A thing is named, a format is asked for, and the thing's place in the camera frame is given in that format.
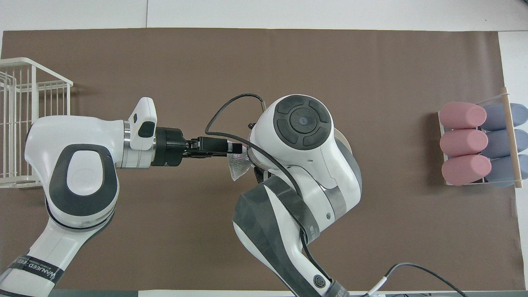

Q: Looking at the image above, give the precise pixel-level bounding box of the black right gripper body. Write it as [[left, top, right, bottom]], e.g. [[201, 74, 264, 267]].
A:
[[253, 166, 271, 185]]

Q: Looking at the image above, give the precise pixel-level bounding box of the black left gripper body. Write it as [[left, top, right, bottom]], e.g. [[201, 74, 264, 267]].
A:
[[156, 127, 199, 167]]

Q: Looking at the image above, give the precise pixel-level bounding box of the clear plastic bag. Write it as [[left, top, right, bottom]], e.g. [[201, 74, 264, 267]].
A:
[[227, 153, 253, 182]]

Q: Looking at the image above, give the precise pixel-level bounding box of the cream round plate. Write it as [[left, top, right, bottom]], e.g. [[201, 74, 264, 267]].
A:
[[334, 128, 352, 155]]

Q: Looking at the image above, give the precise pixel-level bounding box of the brown paper table mat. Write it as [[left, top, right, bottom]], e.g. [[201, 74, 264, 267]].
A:
[[0, 28, 517, 292]]

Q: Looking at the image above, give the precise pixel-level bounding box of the pink plastic cup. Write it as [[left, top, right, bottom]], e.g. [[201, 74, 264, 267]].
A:
[[440, 129, 489, 157], [438, 102, 487, 129], [441, 155, 492, 186]]

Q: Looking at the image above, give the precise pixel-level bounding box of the wooden cup rack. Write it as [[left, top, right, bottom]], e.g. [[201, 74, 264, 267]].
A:
[[437, 87, 524, 189]]

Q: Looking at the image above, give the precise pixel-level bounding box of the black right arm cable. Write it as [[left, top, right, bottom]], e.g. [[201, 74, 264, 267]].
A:
[[205, 94, 469, 297]]

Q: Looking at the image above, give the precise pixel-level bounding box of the white wire dish rack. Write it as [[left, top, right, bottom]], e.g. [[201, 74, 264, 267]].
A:
[[0, 57, 74, 189]]

